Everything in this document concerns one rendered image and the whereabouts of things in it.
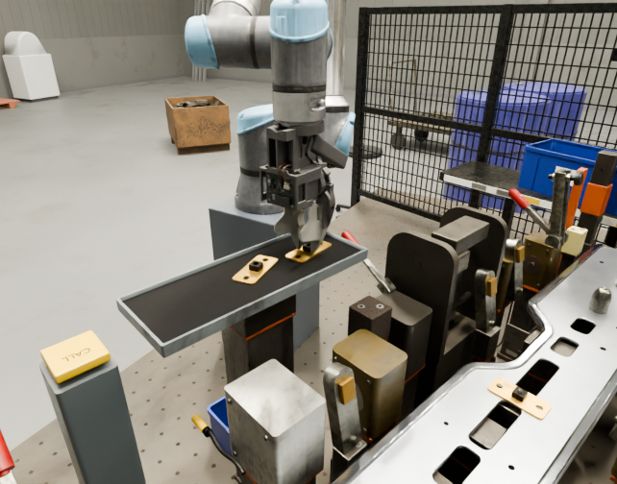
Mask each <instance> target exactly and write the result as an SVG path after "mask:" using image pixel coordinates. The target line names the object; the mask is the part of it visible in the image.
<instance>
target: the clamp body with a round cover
mask: <svg viewBox="0 0 617 484"><path fill-rule="evenodd" d="M334 362H338V363H340V364H342V365H344V366H346V367H349V368H351V369H352V370H353V372H354V378H355V385H356V393H357V400H358V414H359V422H360V429H361V437H362V440H363V441H364V442H365V443H367V449H369V448H370V447H371V446H372V445H374V444H375V443H376V442H377V441H378V440H379V439H380V438H381V437H382V436H383V435H384V434H385V433H386V432H387V431H388V430H390V429H391V428H392V427H393V425H394V423H395V422H396V421H397V420H399V419H400V418H401V407H402V399H403V392H404V384H405V376H406V368H407V354H406V353H405V352H404V351H401V350H400V349H398V348H396V347H395V346H393V345H391V344H390V343H388V342H386V341H385V340H383V339H382V338H381V337H379V336H377V335H376V334H374V333H372V332H371V331H369V330H367V329H359V330H357V331H356V332H354V333H353V334H351V335H349V336H348V337H346V338H345V339H343V340H341V341H340V342H338V343H337V344H335V345H334V346H333V363H334Z"/></svg>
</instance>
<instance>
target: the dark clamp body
mask: <svg viewBox="0 0 617 484"><path fill-rule="evenodd" d="M375 299H377V300H379V301H381V302H383V303H386V304H388V305H389V306H391V307H392V315H391V325H390V334H389V340H387V341H386V342H388V343H390V344H391V345H393V346H395V347H396V348H398V349H400V350H401V351H404V352H405V353H406V354H407V368H406V376H405V384H404V392H403V399H402V407H401V418H400V419H399V420H397V421H396V422H395V423H394V425H395V424H397V423H398V422H399V421H400V420H401V419H402V418H403V417H405V416H406V415H407V414H408V413H409V412H410V411H411V410H412V409H414V408H413V407H414V401H415V393H416V386H417V379H418V373H419V371H421V370H422V369H423V368H424V367H425V365H426V363H425V361H426V354H427V347H428V341H429V334H430V328H431V321H432V309H431V308H430V307H428V306H426V305H424V304H422V303H420V302H418V301H416V300H414V299H412V298H410V297H408V296H406V295H404V294H402V293H400V292H398V291H396V290H394V291H392V292H391V293H389V294H387V293H385V292H384V293H382V294H381V295H379V296H378V297H377V298H375ZM394 425H393V426H394Z"/></svg>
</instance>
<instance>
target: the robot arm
mask: <svg viewBox="0 0 617 484"><path fill-rule="evenodd" d="M260 4H261V0H213V2H212V5H211V8H210V13H209V15H208V16H205V15H204V14H202V15H201V16H192V17H190V18H189V19H188V21H187V22H186V25H185V47H186V50H187V53H188V56H189V59H190V60H191V62H192V63H193V64H194V65H195V66H197V67H202V68H215V69H216V70H219V68H226V69H271V70H272V105H264V106H258V107H253V108H249V109H245V110H243V111H242V112H241V113H240V114H239V115H238V116H237V131H236V134H237V140H238V154H239V167H240V176H239V180H238V184H237V188H236V192H235V195H234V202H235V207H236V208H237V209H239V210H241V211H243V212H246V213H251V214H259V215H267V214H277V213H282V212H283V215H282V216H281V217H280V219H279V220H278V221H277V222H276V223H275V226H274V231H275V233H277V234H282V233H290V234H291V237H292V239H293V242H294V244H295V246H296V248H297V249H298V250H300V249H301V248H302V245H303V243H305V242H309V247H310V253H311V254H314V253H315V252H316V251H317V249H318V248H319V247H320V245H321V243H322V241H323V239H324V237H325V235H326V232H327V229H328V226H329V225H330V223H331V220H332V218H333V213H334V209H335V196H334V192H333V186H334V184H333V183H331V177H330V173H331V171H330V170H329V169H333V168H339V169H344V168H345V166H346V163H347V160H348V155H349V151H350V145H351V139H352V134H353V128H354V123H355V117H356V115H355V114H354V113H352V112H349V106H350V105H349V103H348V102H347V101H346V100H345V99H344V97H343V77H344V51H345V23H346V0H274V1H273V2H272V4H271V6H270V16H258V15H259V8H260ZM314 201H316V203H313V202H314ZM306 209H308V210H307V221H306V223H305V221H304V212H305V210H306Z"/></svg>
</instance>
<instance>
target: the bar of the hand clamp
mask: <svg viewBox="0 0 617 484"><path fill-rule="evenodd" d="M548 179H552V181H553V182H554V187H553V198H552V211H551V223H550V234H549V235H556V236H558V237H559V238H560V236H561V237H562V239H561V240H560V243H562V244H561V245H562V246H563V245H564V242H565V231H566V221H567V211H568V201H569V190H570V182H571V181H574V185H578V186H580V185H581V184H582V182H583V173H582V172H578V173H576V174H575V176H573V175H572V174H571V170H566V169H560V170H558V171H556V172H554V173H553V174H552V175H549V177H548Z"/></svg>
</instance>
